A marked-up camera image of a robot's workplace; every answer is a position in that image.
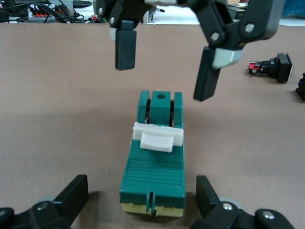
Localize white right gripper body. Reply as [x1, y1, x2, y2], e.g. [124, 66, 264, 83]
[145, 0, 186, 5]

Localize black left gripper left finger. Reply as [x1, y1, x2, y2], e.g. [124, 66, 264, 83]
[0, 174, 89, 229]

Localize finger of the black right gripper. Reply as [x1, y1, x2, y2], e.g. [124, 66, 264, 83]
[183, 0, 286, 102]
[95, 0, 150, 72]

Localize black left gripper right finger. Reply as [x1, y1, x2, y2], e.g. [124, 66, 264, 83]
[190, 175, 295, 229]

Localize black background box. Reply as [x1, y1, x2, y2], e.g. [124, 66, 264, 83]
[227, 4, 247, 20]

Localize square black push button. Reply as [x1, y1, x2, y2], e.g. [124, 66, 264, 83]
[246, 52, 295, 84]

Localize brown paper table cover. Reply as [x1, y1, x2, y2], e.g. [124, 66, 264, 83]
[0, 22, 305, 229]

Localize grey power strip orange switches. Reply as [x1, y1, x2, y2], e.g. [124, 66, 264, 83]
[28, 2, 73, 19]

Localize green mushroom push button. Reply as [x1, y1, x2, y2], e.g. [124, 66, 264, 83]
[295, 73, 305, 102]

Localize blue background object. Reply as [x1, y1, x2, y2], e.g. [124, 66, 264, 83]
[283, 0, 305, 18]

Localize silver metal edge bracket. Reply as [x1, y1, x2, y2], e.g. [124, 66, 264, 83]
[140, 9, 156, 24]

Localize black cable bundle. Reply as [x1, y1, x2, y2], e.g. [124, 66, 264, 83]
[0, 0, 98, 24]

